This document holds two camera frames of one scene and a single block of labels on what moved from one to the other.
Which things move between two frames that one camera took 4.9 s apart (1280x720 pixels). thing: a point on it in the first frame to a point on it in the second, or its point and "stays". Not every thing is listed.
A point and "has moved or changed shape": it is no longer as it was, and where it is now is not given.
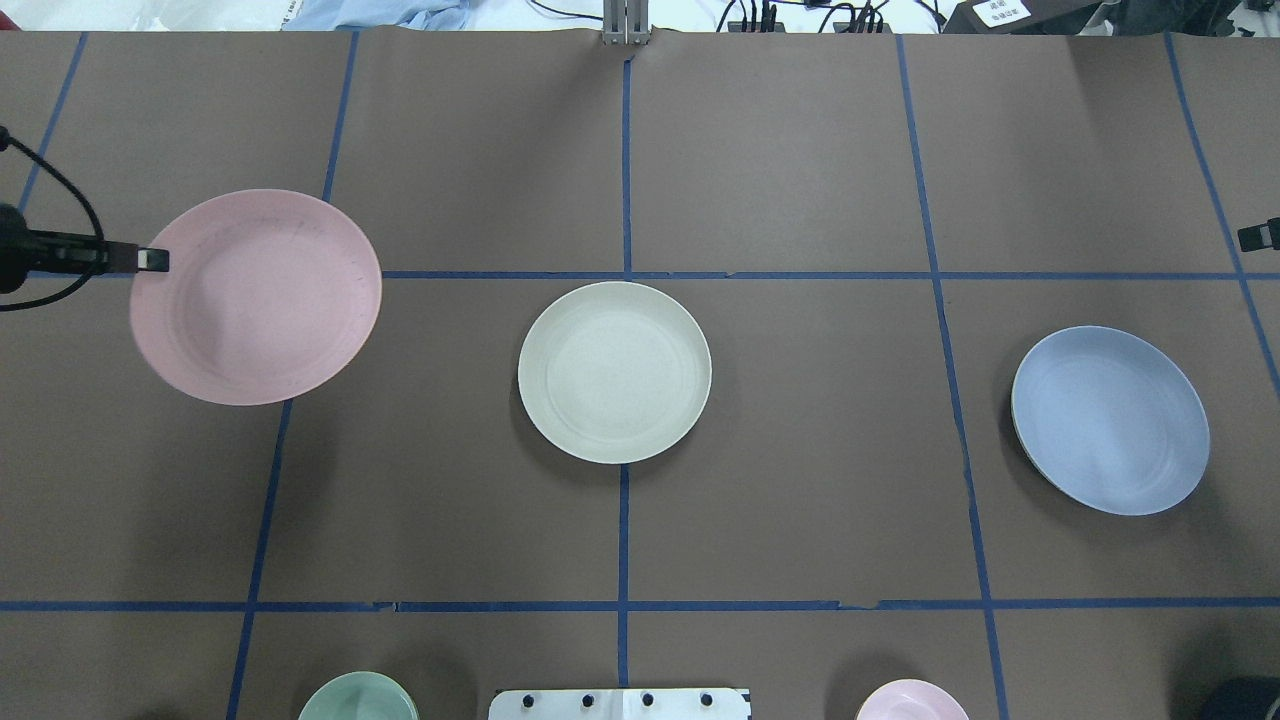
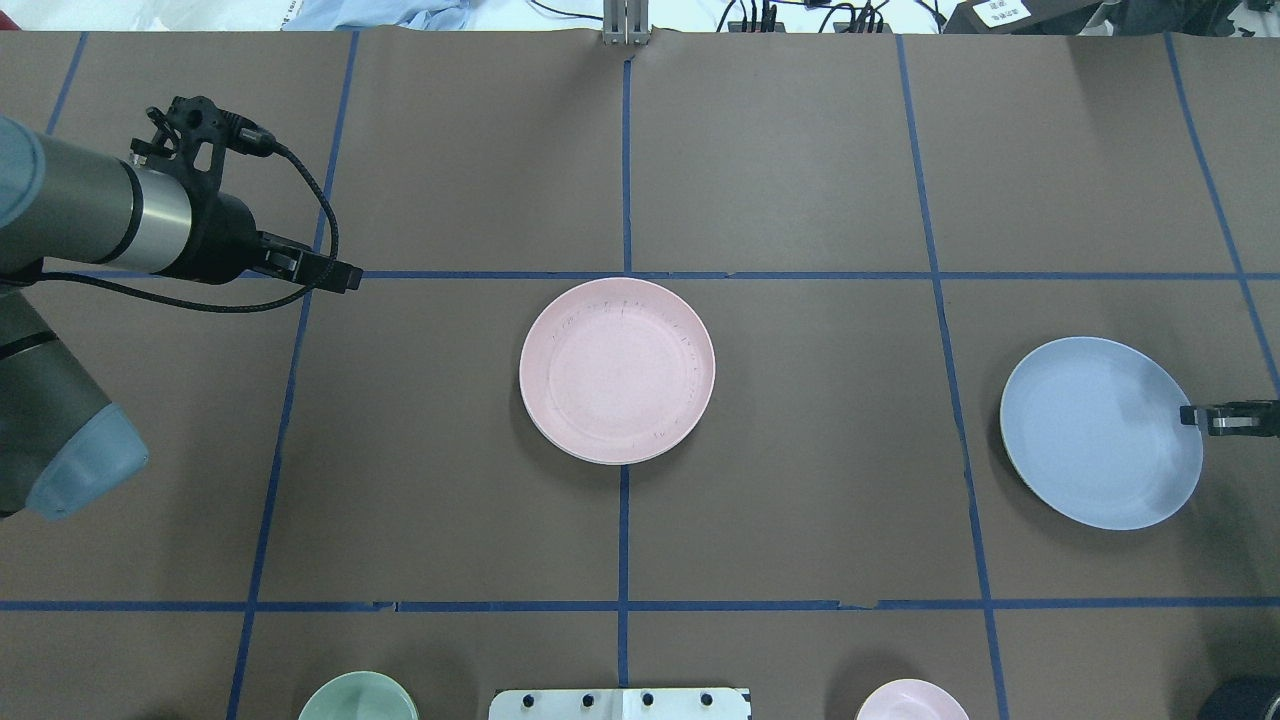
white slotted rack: [621, 704] stays
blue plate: [1111, 420] has moved or changed shape
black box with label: [1019, 16] stays
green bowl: [360, 695] stays
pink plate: [269, 297] to [617, 371]
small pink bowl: [911, 700] stays
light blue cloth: [415, 15] stays
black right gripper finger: [1260, 236] to [1249, 418]
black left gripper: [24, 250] to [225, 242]
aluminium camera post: [626, 22] stays
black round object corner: [1244, 698] stays
